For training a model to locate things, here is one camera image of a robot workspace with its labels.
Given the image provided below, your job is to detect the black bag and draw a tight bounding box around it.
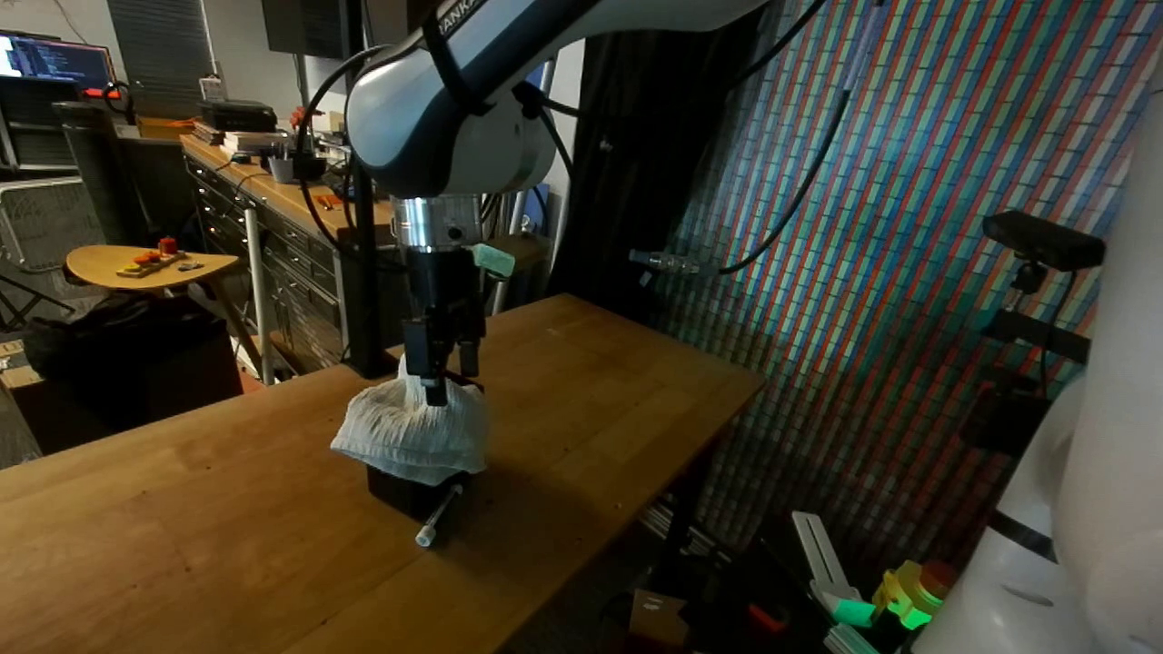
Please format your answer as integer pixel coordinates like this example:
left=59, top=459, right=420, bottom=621
left=22, top=296, right=245, bottom=430

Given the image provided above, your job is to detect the black curtain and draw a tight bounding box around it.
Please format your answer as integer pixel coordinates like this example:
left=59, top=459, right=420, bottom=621
left=549, top=9, right=766, bottom=321

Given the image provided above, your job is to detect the white pole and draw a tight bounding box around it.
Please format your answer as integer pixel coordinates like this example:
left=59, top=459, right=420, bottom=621
left=243, top=232, right=277, bottom=387

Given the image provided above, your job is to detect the workbench with drawers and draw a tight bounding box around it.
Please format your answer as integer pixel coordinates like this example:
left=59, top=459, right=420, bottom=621
left=180, top=134, right=403, bottom=375

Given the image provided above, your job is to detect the white marker pen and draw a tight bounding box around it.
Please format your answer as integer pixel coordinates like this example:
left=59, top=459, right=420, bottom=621
left=415, top=483, right=465, bottom=549

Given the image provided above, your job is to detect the small cardboard box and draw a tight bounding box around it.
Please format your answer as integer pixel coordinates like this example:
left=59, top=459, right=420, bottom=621
left=628, top=588, right=692, bottom=649

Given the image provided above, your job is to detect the camera on mount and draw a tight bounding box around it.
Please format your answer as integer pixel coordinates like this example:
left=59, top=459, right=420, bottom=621
left=961, top=209, right=1108, bottom=457

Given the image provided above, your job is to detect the wooden toy with red pieces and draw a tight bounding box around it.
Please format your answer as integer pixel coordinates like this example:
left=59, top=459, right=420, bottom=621
left=115, top=236, right=188, bottom=279

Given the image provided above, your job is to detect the multicolour patterned backdrop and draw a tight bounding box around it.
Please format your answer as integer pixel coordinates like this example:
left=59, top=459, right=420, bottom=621
left=647, top=0, right=1163, bottom=582

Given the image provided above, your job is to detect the white plastic bracket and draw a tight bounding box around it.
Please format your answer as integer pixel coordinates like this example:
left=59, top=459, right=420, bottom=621
left=790, top=510, right=878, bottom=654

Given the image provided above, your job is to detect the black pole stand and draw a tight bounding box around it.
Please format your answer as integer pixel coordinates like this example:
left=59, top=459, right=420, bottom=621
left=343, top=0, right=395, bottom=380

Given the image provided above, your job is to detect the monitor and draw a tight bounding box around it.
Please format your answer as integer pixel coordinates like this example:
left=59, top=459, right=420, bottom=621
left=0, top=29, right=118, bottom=93

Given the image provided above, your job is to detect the stack of books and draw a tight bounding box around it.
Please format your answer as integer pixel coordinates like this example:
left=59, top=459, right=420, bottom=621
left=222, top=130, right=293, bottom=154

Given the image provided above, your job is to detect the black device box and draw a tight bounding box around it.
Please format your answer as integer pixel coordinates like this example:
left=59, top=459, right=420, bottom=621
left=199, top=99, right=279, bottom=134

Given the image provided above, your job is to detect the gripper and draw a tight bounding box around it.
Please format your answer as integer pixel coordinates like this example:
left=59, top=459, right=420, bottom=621
left=403, top=245, right=489, bottom=408

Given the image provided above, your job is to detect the black cable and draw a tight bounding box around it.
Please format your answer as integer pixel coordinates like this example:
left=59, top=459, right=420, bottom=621
left=629, top=0, right=888, bottom=277

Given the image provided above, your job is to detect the white cloth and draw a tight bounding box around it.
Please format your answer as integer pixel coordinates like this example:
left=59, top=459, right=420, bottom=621
left=330, top=355, right=491, bottom=488

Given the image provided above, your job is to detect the yellow emergency stop button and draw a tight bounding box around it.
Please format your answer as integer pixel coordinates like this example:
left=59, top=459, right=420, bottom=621
left=870, top=560, right=958, bottom=633

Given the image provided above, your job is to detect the round wooden side table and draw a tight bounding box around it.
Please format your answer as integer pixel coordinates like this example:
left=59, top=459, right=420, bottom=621
left=65, top=243, right=240, bottom=293

